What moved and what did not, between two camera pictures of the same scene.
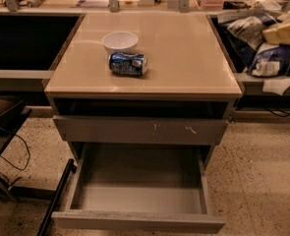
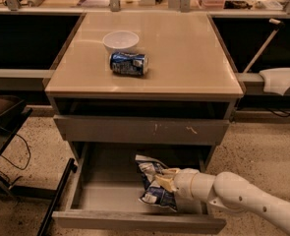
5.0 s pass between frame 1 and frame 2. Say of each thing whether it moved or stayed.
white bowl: stayed
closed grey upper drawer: stayed
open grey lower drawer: stayed
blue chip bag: moved
